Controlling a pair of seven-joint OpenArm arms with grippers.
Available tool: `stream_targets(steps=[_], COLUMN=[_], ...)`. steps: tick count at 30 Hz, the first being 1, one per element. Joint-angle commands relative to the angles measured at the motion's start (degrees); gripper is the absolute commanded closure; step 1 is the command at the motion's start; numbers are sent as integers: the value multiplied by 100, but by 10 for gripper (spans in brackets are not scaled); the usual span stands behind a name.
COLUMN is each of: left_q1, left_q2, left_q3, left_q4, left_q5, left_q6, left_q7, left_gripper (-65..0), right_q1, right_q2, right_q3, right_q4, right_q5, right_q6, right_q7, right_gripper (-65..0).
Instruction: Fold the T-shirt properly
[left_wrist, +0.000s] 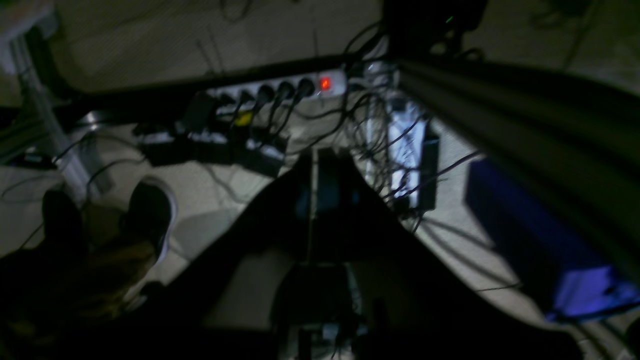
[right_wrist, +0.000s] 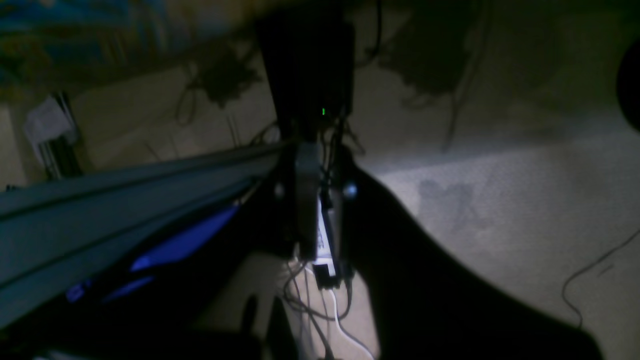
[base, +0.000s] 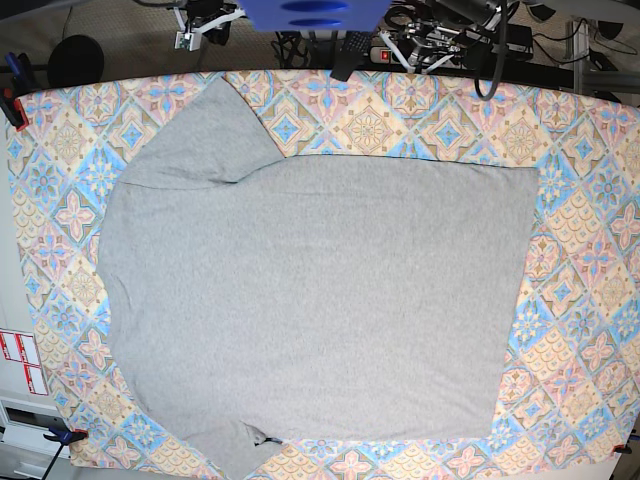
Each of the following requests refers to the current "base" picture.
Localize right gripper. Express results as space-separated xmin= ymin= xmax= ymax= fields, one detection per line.
xmin=197 ymin=19 xmax=230 ymax=45

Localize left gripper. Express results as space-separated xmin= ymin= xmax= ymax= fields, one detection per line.
xmin=407 ymin=29 xmax=467 ymax=68

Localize grey T-shirt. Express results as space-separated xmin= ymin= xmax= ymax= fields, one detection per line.
xmin=96 ymin=79 xmax=538 ymax=479

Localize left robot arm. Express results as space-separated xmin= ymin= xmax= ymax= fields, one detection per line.
xmin=398 ymin=1 xmax=510 ymax=73

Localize black power strip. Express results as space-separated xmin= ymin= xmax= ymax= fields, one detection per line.
xmin=369 ymin=45 xmax=412 ymax=68

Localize blue clamp top left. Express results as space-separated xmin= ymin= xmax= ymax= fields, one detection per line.
xmin=1 ymin=52 xmax=30 ymax=132

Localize blue clamp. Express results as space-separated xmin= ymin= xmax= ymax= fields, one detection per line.
xmin=1 ymin=52 xmax=30 ymax=132
xmin=43 ymin=427 xmax=88 ymax=446

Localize patterned tile tablecloth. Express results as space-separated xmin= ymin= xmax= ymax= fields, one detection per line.
xmin=1 ymin=70 xmax=639 ymax=479

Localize red white labels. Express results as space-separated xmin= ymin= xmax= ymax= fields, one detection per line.
xmin=1 ymin=329 xmax=48 ymax=396

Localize blue clamp bottom left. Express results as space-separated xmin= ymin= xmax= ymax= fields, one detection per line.
xmin=43 ymin=427 xmax=88 ymax=446

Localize orange clamp bottom right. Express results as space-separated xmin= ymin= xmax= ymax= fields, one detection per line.
xmin=613 ymin=445 xmax=633 ymax=454

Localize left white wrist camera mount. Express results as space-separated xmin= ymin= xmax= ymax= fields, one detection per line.
xmin=377 ymin=30 xmax=461 ymax=74

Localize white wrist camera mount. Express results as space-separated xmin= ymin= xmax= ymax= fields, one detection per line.
xmin=172 ymin=7 xmax=246 ymax=53
xmin=377 ymin=30 xmax=461 ymax=74

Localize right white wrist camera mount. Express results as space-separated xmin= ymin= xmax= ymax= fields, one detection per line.
xmin=172 ymin=7 xmax=246 ymax=53

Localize blue plastic mount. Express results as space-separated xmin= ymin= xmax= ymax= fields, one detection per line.
xmin=237 ymin=0 xmax=391 ymax=32

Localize black remote-like bracket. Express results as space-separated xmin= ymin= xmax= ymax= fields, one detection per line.
xmin=330 ymin=31 xmax=372 ymax=82

